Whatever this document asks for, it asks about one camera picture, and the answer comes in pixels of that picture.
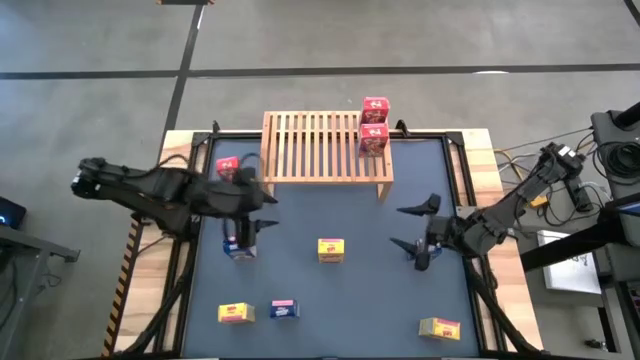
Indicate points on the black device blue light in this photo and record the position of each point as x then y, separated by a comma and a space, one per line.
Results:
12, 212

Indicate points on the blue-grey table mat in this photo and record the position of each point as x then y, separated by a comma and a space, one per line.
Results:
350, 300

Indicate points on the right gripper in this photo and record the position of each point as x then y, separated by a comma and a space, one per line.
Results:
447, 232

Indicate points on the wooden slatted shelf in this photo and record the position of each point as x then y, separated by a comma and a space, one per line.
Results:
300, 172

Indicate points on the white board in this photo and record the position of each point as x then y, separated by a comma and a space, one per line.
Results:
570, 272

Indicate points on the small black floor object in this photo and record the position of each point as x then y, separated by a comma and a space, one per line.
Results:
595, 344

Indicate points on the yellow Corn Pops cereal box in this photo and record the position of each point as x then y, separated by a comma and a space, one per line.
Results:
331, 250
236, 313
440, 329

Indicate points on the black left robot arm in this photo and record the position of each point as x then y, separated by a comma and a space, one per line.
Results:
150, 187

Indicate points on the tilted monitor screen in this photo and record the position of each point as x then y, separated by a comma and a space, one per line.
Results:
631, 209

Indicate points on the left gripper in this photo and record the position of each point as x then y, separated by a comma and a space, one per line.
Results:
240, 202

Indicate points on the grey equipment tower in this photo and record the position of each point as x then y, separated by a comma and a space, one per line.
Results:
607, 130

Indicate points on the black power strip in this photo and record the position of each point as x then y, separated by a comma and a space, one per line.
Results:
580, 196

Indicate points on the grey metal stand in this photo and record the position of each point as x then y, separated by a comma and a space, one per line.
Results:
30, 245

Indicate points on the black metal table frame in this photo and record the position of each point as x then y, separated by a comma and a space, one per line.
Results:
235, 134

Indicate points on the black diagonal frame beam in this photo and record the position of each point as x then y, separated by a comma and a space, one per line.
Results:
575, 246

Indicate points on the red Froot Loops cereal box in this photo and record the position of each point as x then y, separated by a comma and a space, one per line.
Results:
375, 107
373, 142
227, 166

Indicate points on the black upright frame post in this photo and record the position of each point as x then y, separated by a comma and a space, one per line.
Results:
629, 116

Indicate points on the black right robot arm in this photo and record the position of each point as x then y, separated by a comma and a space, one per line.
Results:
500, 220

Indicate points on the yellow black hazard strip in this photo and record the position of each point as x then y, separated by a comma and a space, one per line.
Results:
120, 295

